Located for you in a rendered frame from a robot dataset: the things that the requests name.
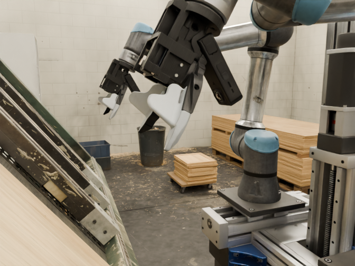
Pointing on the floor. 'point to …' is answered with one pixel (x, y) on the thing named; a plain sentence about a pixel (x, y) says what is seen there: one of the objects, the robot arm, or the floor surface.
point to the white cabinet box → (22, 58)
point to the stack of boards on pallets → (286, 133)
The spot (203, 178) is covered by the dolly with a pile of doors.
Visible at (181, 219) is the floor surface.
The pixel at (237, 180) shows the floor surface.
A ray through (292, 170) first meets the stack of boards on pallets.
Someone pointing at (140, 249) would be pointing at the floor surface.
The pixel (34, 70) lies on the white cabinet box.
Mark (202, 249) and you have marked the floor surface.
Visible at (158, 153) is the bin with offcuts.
